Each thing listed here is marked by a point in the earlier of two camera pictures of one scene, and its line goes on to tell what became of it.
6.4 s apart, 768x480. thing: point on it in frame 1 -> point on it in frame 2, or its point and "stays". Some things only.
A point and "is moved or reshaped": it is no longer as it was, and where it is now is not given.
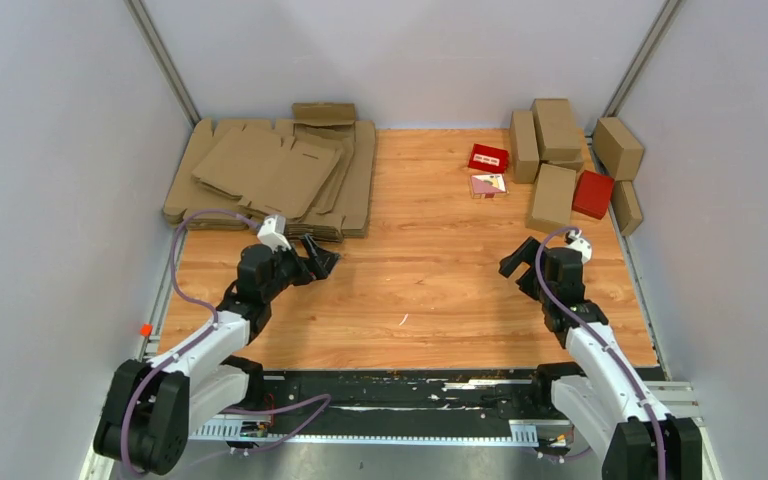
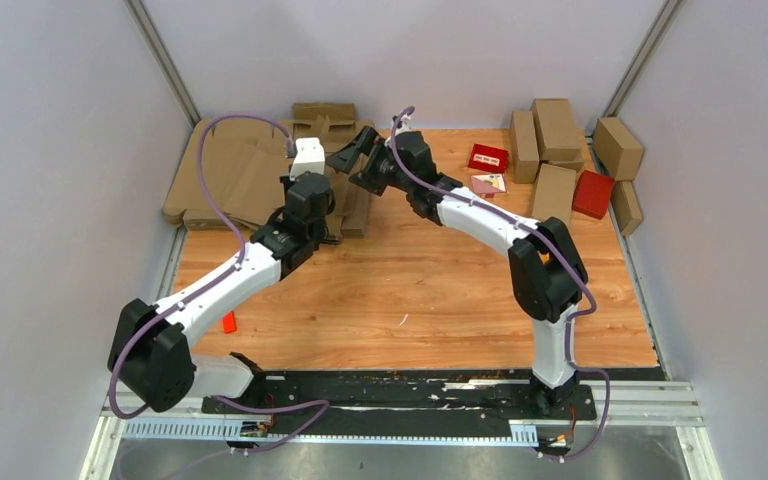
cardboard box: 627,207 stays
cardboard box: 617,148 stays
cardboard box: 523,146 stays
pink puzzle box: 486,186 stays
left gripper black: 322,261 -> 287,181
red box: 593,193 stays
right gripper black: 526,254 -> 364,143
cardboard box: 256,169 is moved or reshaped
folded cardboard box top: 560,138 stays
